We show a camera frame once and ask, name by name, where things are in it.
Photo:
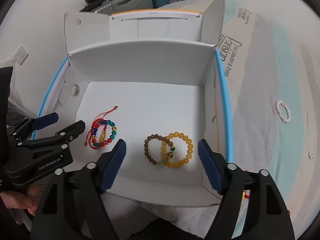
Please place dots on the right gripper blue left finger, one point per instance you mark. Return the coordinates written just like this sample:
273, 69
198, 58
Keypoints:
74, 198

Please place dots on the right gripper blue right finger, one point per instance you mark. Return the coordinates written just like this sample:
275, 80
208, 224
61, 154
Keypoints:
267, 216

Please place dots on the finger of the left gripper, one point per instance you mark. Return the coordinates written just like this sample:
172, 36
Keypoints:
27, 126
72, 131

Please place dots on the blue yellow cardboard box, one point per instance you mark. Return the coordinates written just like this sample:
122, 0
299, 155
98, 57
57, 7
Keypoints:
154, 71

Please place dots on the person's left hand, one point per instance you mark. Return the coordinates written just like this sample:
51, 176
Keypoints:
18, 201

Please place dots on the striped bed cover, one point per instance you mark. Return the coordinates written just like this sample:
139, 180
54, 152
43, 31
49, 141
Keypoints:
273, 87

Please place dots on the grey suitcase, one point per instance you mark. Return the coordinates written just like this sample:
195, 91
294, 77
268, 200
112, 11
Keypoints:
109, 7

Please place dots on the dark window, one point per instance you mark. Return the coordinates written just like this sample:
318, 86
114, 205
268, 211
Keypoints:
313, 5

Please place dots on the wall power socket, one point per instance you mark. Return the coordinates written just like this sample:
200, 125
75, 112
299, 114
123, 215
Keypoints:
20, 55

